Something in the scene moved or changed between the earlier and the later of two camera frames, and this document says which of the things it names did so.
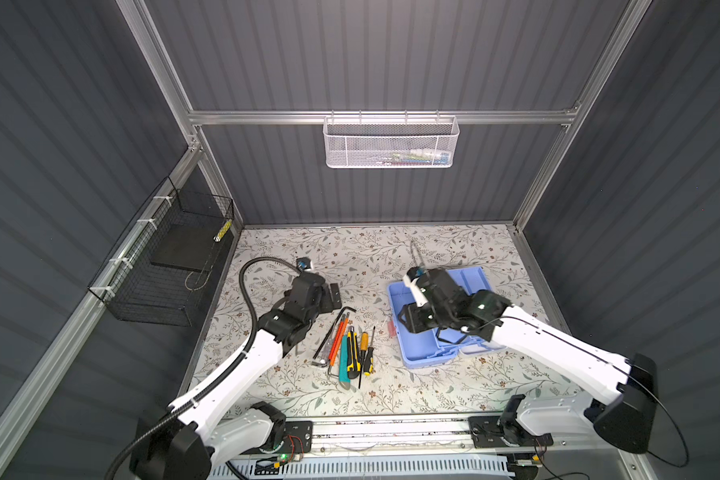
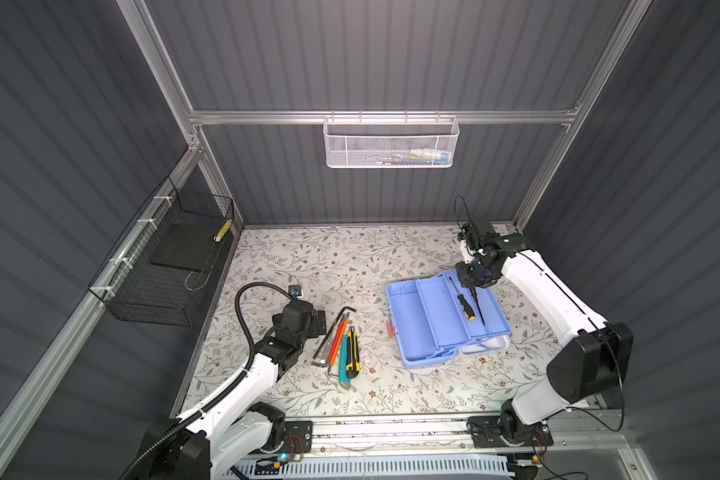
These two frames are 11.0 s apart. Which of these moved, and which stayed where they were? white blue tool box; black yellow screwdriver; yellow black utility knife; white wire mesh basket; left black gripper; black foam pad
Moved: black yellow screwdriver; left black gripper
Stayed: white blue tool box; white wire mesh basket; black foam pad; yellow black utility knife
